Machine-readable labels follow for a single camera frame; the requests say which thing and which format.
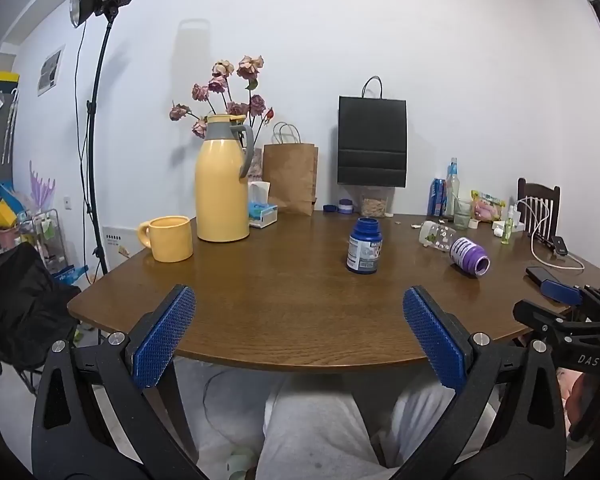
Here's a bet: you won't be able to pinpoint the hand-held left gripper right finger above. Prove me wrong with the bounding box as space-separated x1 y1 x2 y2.
395 285 569 480

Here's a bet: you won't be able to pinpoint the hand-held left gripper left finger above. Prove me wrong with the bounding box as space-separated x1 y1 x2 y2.
31 284 208 480

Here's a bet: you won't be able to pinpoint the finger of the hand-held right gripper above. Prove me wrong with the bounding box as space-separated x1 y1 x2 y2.
540 279 586 307
512 299 581 337

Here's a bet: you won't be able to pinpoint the clear bottle purple cap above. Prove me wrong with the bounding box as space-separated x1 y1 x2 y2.
449 237 491 279

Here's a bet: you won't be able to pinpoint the clear printed cup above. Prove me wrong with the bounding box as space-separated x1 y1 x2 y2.
418 220 459 252

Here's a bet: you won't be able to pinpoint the person's right hand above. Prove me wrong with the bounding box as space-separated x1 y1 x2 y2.
562 371 600 428

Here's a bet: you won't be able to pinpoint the black phone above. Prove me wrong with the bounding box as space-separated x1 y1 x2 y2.
524 266 562 287

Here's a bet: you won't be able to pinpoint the green spray bottle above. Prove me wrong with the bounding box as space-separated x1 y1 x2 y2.
500 204 515 245

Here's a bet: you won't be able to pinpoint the yellow mug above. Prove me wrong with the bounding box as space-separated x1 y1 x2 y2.
137 215 195 263

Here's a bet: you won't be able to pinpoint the white printed board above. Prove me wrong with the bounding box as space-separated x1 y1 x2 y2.
102 224 137 274

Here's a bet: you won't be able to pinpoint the dark wooden chair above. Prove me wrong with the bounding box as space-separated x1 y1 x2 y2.
517 177 562 242

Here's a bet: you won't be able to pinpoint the blue supplement bottle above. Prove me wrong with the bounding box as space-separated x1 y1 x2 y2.
346 217 384 275

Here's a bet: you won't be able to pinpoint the colourful snack packet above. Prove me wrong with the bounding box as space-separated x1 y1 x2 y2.
470 189 508 224

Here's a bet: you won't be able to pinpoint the clear drinking glass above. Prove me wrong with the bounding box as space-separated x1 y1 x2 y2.
452 197 474 231

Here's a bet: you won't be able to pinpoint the blue drink can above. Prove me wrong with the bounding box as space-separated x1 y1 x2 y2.
428 177 449 218

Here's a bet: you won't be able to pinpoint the glass jar of snacks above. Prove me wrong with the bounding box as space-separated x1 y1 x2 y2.
358 187 392 219

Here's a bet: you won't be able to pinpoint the black cloth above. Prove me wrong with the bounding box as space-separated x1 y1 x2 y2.
0 242 82 377

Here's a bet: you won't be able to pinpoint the metal storage rack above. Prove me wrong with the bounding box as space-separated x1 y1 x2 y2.
17 208 69 274

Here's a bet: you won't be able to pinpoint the clear plastic bottle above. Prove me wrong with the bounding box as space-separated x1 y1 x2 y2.
445 157 461 219

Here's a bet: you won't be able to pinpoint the tissue box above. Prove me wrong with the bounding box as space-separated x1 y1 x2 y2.
247 181 280 230

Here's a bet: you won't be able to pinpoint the person's grey pants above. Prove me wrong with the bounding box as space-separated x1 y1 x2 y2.
172 360 498 480

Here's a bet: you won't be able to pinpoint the yellow thermos jug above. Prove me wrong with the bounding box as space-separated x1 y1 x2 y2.
194 113 255 243

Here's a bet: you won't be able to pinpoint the purple hangers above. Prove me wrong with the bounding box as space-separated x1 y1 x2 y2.
28 159 57 212

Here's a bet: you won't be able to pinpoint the brown paper bag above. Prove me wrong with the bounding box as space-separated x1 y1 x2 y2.
262 122 319 217

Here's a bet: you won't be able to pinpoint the black paper bag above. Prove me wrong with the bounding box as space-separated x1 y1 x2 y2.
336 75 408 189

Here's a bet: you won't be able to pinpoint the black light stand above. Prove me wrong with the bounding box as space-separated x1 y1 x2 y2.
74 10 118 277

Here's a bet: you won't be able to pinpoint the dried rose bouquet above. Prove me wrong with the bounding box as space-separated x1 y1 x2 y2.
168 54 277 142

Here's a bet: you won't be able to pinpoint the white cable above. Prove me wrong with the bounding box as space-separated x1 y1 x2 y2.
513 197 587 274

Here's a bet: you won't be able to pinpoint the wall poster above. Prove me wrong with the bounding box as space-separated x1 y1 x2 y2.
36 44 65 97

